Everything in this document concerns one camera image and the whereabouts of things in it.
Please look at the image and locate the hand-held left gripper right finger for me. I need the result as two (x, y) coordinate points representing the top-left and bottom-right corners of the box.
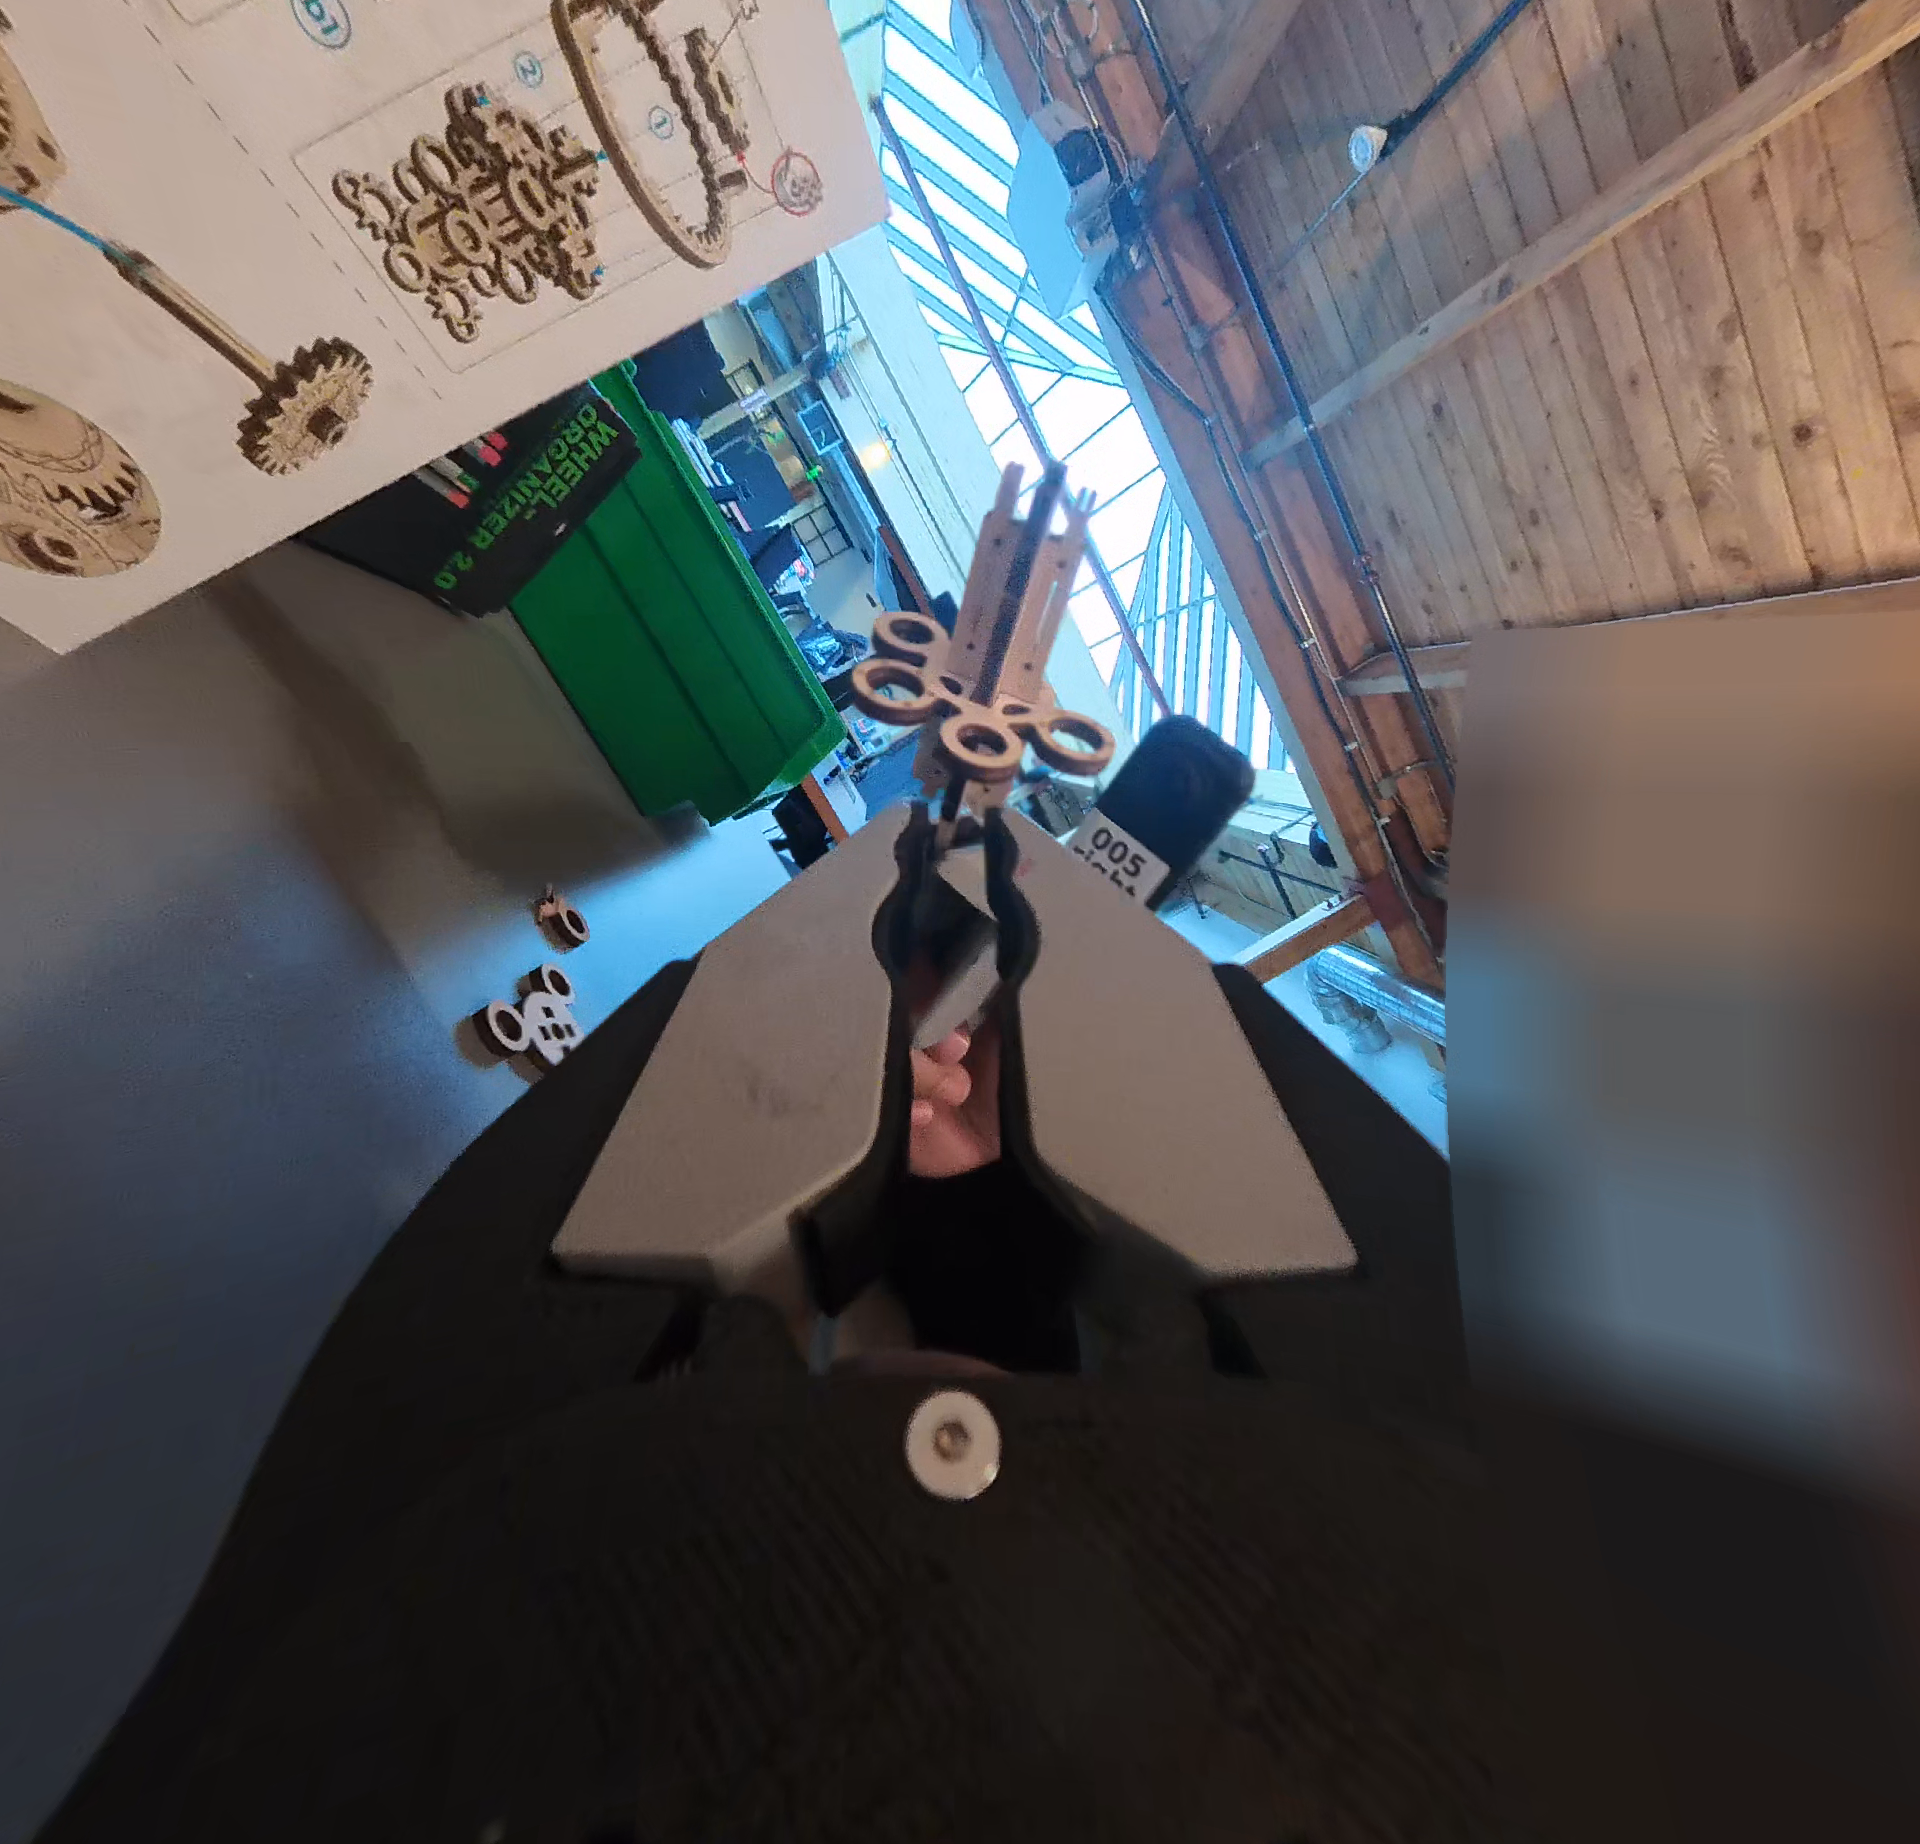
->
(982, 805), (1364, 1282)

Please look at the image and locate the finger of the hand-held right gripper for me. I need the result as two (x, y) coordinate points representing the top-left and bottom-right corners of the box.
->
(899, 890), (1005, 1048)

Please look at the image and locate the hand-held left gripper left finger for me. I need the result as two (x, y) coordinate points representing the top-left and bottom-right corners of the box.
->
(554, 805), (919, 1313)

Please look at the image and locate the wooden model assembly with rings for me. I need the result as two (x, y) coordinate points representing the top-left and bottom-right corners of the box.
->
(851, 460), (1121, 828)

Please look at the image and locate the black model kit box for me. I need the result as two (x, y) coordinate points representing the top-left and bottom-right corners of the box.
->
(299, 400), (648, 618)

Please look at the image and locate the person's right hand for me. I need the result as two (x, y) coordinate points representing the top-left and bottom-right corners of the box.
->
(905, 1024), (1007, 1179)

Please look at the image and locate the green plastic bin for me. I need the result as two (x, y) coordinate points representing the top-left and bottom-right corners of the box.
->
(509, 361), (851, 828)

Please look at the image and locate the white ceiling device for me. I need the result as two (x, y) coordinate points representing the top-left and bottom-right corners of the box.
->
(1007, 101), (1135, 319)

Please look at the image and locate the folded instruction booklet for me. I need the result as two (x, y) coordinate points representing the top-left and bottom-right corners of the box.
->
(0, 0), (897, 655)

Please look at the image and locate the silver ventilation duct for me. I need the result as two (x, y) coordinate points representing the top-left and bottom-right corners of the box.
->
(1303, 944), (1451, 1057)

